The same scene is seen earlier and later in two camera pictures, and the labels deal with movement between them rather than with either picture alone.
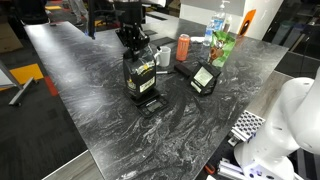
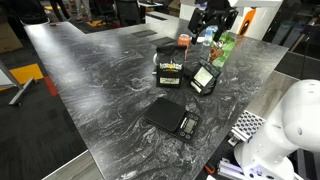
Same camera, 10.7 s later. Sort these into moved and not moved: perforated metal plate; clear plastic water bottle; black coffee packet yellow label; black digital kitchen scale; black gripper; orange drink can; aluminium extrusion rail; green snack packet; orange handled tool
Moved: black coffee packet yellow label; black digital kitchen scale; black gripper
Not moved: orange handled tool; aluminium extrusion rail; clear plastic water bottle; green snack packet; perforated metal plate; orange drink can
